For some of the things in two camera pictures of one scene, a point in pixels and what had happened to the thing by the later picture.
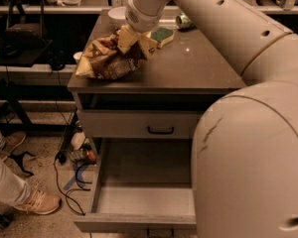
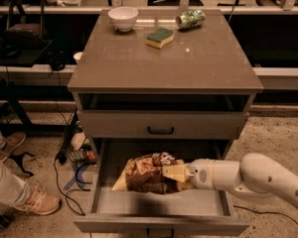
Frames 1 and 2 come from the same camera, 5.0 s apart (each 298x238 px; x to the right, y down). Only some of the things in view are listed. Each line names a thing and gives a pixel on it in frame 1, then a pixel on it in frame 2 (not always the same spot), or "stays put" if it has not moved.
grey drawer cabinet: [161, 98] stays put
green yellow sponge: [161, 36] stays put
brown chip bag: [104, 59] to [144, 174]
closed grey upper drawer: [140, 124] stays put
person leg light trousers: [5, 184] stays put
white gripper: [139, 18] to [201, 174]
